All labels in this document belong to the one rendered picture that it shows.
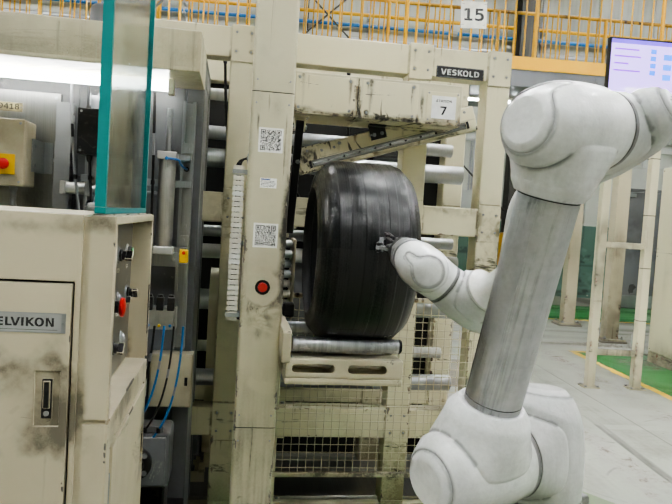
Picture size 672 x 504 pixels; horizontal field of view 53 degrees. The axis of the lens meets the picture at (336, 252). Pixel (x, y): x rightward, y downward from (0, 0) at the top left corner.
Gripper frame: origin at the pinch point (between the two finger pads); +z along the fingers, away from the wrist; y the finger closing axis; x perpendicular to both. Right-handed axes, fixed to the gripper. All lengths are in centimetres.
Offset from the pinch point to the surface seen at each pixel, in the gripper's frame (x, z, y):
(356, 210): -6.5, 8.1, 8.4
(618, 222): 57, 550, -405
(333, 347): 36.1, 11.8, 11.0
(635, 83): -82, 341, -272
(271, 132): -26, 28, 33
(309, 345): 35.7, 11.8, 18.4
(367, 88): -43, 57, -1
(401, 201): -9.6, 10.6, -5.1
